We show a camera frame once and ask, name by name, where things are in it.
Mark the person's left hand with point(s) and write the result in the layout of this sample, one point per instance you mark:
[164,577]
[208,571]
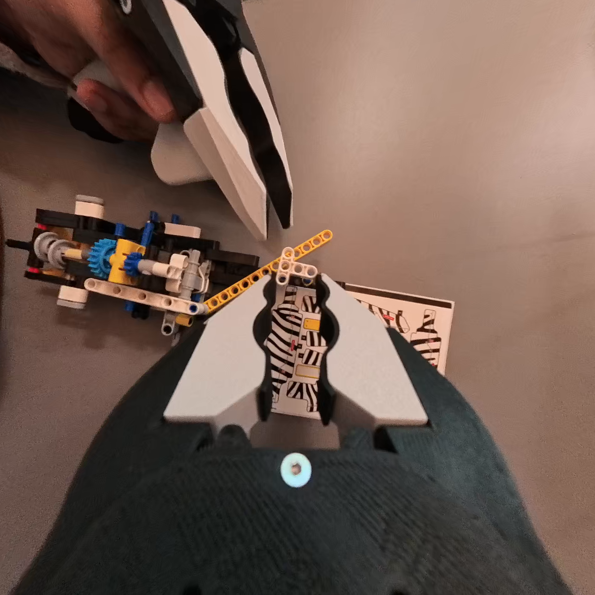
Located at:
[69,32]

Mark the yellow lego beam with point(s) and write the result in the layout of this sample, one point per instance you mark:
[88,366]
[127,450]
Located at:
[241,284]

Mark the lego vehicle chassis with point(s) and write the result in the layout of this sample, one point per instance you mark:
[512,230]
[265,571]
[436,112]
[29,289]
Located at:
[123,265]

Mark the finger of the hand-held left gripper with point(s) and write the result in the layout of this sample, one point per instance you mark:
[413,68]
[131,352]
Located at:
[267,121]
[227,158]

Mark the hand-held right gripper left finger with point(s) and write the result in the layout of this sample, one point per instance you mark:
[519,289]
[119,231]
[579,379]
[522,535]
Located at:
[218,367]

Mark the white lego T connector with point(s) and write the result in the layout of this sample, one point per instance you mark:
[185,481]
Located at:
[290,267]

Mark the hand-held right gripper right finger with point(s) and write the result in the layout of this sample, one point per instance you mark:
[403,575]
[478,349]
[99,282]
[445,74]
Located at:
[372,367]

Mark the zebra striped sticker sheet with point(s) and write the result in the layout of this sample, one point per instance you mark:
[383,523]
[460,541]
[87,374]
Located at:
[439,320]

